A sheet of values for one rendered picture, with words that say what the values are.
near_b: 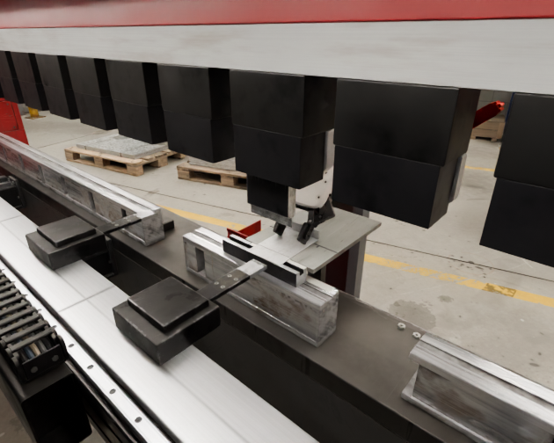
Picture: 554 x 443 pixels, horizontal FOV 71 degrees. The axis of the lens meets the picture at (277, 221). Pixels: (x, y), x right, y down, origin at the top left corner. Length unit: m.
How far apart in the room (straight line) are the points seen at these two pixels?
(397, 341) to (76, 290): 0.59
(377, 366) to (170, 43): 0.67
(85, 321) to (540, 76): 0.66
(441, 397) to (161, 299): 0.43
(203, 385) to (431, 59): 0.47
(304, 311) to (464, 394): 0.27
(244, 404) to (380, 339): 0.34
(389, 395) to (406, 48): 0.50
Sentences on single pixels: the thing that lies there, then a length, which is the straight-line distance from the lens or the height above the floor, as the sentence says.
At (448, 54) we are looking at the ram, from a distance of 0.46.
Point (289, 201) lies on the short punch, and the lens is 0.66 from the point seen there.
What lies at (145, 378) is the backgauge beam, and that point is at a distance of 0.57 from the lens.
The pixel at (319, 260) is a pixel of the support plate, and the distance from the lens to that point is 0.74.
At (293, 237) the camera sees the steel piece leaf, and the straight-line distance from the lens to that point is 0.82.
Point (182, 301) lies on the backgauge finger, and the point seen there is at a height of 1.03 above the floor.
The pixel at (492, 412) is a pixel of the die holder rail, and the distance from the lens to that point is 0.64.
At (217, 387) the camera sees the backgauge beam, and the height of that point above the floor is 0.98.
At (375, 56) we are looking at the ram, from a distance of 0.50.
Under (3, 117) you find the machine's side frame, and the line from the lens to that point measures 2.70.
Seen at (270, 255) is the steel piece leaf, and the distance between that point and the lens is 0.75.
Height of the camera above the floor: 1.39
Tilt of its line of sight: 26 degrees down
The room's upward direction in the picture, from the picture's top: straight up
